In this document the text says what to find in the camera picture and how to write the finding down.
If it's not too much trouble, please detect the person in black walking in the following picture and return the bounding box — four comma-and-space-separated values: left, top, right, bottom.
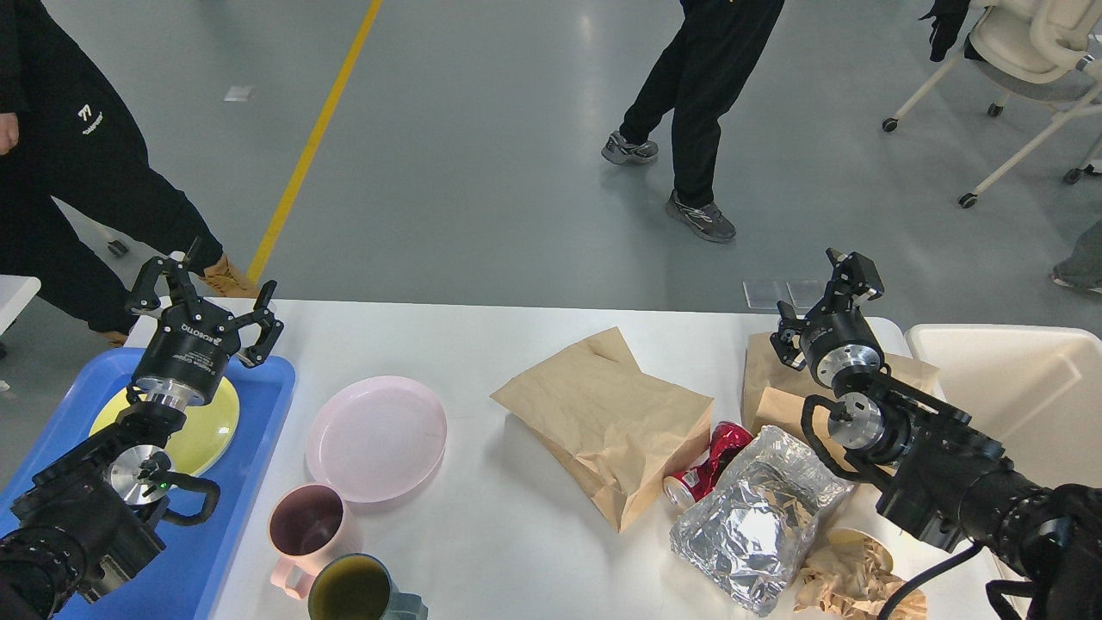
601, 1, 784, 243

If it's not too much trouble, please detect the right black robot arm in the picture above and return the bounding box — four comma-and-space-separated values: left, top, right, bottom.
771, 250, 1101, 619

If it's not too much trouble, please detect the crushed red soda can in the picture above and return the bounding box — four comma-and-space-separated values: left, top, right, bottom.
665, 421, 754, 514

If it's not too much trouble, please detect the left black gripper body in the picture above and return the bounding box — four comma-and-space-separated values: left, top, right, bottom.
131, 300, 240, 407

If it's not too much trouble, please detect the white plastic bin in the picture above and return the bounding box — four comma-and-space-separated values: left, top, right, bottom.
906, 323, 1101, 489

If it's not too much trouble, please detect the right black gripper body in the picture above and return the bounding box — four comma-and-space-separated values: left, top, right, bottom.
800, 307, 885, 391

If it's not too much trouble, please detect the person at right edge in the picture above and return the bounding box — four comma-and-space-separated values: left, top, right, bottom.
1050, 220, 1102, 294

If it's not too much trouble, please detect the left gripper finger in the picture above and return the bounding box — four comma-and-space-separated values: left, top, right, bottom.
233, 280, 284, 368
126, 257, 201, 314

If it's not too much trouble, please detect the blue plastic tray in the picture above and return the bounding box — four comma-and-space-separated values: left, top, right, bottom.
1, 348, 295, 619

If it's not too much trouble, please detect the paper cup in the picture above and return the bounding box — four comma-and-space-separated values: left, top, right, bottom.
827, 527, 896, 574

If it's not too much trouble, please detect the white side table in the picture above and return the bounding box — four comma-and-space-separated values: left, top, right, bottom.
0, 274, 40, 334

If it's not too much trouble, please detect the yellow plate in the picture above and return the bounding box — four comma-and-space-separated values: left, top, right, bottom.
88, 376, 239, 505

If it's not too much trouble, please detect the brown paper bag right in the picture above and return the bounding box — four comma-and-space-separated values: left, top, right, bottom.
741, 331, 940, 440

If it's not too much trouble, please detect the large brown paper bag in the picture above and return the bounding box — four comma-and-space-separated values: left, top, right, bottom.
491, 328, 714, 532

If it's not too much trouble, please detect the pink plate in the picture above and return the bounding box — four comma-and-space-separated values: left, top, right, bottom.
306, 376, 449, 504

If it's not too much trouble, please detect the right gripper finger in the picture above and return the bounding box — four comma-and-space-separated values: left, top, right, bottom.
769, 300, 809, 370
827, 248, 885, 314

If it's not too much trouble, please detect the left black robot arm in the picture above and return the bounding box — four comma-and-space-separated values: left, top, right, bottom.
1, 257, 284, 619

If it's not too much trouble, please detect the dark green mug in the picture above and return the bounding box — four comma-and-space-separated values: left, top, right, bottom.
307, 553, 429, 619

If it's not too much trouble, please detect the white office chair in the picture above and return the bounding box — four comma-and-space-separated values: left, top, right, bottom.
882, 1, 1101, 208

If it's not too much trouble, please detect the crumpled brown paper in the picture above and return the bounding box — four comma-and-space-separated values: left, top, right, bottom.
795, 545, 907, 619

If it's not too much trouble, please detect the crumpled aluminium foil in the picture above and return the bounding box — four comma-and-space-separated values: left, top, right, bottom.
670, 426, 854, 617

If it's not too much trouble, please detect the pink mug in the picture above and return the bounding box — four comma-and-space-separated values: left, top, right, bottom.
269, 483, 363, 600

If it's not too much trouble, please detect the person in black left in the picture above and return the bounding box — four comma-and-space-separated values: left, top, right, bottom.
1, 1, 259, 345

